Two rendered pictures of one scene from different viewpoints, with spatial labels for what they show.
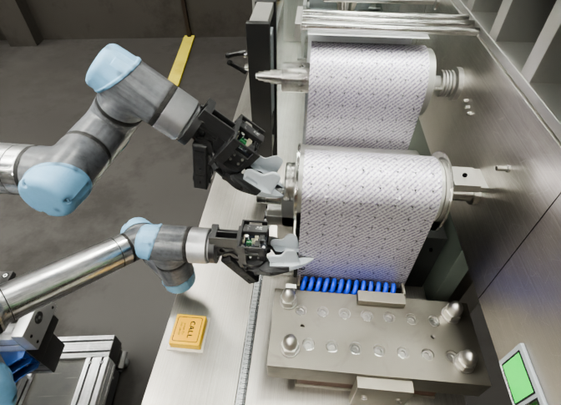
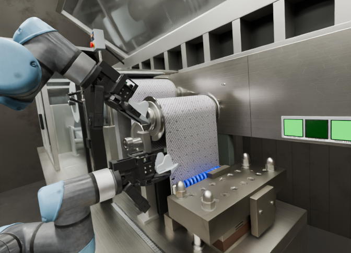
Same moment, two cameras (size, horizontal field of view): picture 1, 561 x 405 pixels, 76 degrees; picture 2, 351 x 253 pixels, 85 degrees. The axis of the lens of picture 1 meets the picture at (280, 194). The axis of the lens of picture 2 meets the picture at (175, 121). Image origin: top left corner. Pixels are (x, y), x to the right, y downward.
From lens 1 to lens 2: 0.53 m
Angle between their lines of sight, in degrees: 53
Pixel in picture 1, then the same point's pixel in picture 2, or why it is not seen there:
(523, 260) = (255, 96)
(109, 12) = not seen: outside the picture
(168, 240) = (77, 182)
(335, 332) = (219, 190)
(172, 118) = (85, 60)
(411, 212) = (207, 110)
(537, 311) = (275, 100)
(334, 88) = (139, 91)
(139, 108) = (63, 51)
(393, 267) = (212, 155)
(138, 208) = not seen: outside the picture
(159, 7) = not seen: outside the picture
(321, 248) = (179, 152)
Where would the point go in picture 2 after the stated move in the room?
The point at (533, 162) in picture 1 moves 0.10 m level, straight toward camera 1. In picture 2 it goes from (231, 71) to (240, 67)
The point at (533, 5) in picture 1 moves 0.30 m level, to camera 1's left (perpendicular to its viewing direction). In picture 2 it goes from (191, 55) to (141, 48)
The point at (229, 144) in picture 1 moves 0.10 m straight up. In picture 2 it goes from (121, 78) to (117, 39)
